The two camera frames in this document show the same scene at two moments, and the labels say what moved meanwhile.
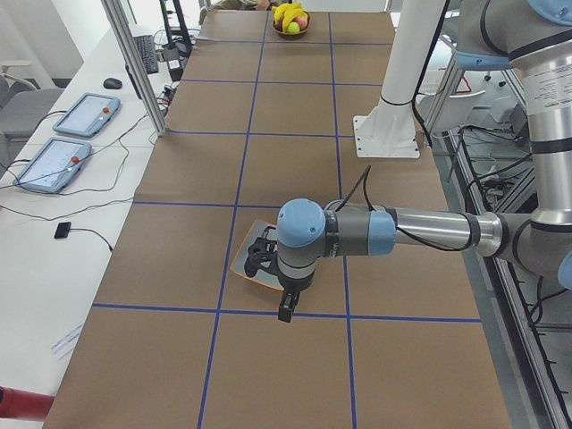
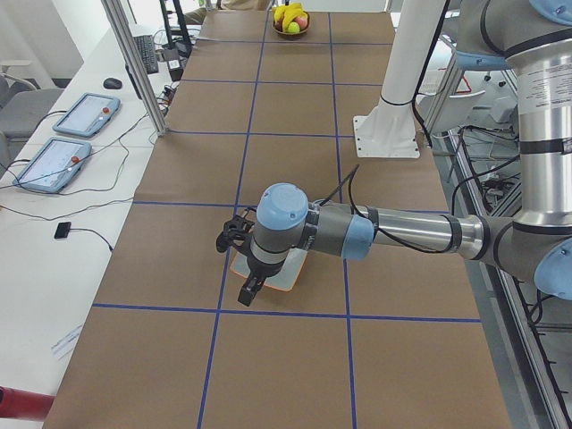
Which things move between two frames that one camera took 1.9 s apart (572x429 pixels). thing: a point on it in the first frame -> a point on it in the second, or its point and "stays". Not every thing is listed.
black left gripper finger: [286, 307] -> [250, 289]
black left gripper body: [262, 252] -> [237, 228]
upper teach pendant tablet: [88, 115] stays
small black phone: [63, 230] stays
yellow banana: [289, 12] stays
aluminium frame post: [141, 73] stays
